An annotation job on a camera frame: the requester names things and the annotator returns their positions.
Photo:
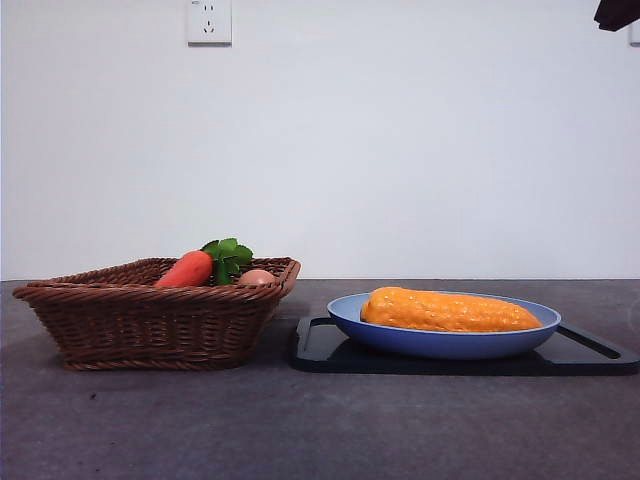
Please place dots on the orange-yellow corn cob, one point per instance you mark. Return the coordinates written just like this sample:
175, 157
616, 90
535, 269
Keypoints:
450, 312

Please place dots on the blue round plate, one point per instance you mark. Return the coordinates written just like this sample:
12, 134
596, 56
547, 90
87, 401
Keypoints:
440, 345

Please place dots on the brown wicker basket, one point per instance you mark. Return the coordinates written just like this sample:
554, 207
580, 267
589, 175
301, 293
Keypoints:
150, 325

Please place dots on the brown egg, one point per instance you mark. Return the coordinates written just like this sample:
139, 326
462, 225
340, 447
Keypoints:
257, 276

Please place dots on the black rectangular tray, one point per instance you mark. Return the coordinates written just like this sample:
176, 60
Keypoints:
320, 355

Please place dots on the orange carrot with green leaves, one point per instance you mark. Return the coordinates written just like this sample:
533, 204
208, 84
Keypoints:
187, 267

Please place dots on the white wall socket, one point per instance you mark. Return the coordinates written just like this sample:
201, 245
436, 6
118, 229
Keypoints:
210, 22

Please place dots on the white wall plate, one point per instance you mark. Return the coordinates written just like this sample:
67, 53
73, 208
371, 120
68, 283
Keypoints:
635, 36

